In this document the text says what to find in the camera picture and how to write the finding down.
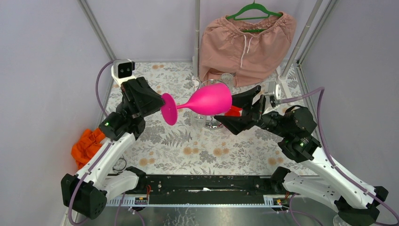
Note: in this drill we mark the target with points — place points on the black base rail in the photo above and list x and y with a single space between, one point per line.
208 189

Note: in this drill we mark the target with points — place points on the clear wine glass back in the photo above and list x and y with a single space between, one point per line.
228 80

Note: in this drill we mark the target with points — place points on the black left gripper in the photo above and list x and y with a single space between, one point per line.
137 98

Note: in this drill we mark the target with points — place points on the red wine glass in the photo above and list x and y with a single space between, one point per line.
234 111

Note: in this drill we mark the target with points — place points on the orange cloth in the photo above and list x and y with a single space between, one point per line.
87 146

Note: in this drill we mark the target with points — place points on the clear wine glass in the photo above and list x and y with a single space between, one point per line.
228 80
198 121

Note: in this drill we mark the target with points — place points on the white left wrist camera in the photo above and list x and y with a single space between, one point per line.
122 70

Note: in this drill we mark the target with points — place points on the pink shorts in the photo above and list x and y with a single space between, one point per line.
251 52

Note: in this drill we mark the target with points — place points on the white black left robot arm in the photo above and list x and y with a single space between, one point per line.
87 191

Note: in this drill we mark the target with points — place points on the pink wine glass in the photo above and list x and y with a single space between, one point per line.
209 100

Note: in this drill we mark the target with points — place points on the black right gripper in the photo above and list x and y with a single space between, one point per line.
236 124

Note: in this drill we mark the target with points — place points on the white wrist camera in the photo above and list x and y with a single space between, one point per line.
122 70
273 94

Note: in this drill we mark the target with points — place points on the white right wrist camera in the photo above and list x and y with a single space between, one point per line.
273 94

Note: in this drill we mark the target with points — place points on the chrome wine glass rack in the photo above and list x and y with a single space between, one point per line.
208 121

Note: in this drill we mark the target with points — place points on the clear wine glass front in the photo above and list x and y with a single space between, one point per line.
198 121

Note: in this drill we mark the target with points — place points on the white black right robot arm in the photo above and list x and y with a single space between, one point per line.
355 201

